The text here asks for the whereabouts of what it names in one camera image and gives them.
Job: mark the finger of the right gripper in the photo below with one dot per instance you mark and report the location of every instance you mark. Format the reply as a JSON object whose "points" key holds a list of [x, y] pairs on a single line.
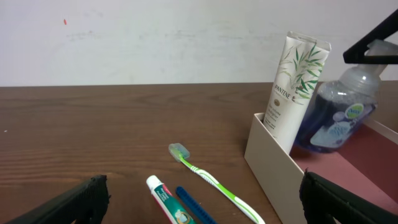
{"points": [[356, 53]]}

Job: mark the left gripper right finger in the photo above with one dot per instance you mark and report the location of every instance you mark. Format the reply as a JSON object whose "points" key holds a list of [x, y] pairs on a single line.
{"points": [[327, 203]]}

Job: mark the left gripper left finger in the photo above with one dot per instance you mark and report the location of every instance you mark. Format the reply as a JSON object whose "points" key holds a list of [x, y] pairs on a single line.
{"points": [[87, 203]]}

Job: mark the blue soap pump bottle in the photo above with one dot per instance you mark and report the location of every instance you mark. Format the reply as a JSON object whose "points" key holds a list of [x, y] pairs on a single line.
{"points": [[339, 108]]}

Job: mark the white Pantene tube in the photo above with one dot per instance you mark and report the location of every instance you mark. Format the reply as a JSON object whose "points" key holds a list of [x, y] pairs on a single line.
{"points": [[299, 70]]}

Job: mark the small teal toothpaste tube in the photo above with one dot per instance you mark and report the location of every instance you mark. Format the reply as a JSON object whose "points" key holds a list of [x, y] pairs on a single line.
{"points": [[173, 209]]}

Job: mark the blue disposable razor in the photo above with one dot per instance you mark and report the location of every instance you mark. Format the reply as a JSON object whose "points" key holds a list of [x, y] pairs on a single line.
{"points": [[194, 206]]}

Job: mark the white box with pink interior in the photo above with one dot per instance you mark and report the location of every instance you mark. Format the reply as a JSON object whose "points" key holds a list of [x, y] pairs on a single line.
{"points": [[366, 166]]}

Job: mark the green white toothbrush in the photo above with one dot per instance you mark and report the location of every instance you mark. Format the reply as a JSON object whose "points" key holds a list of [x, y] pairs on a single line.
{"points": [[181, 154]]}

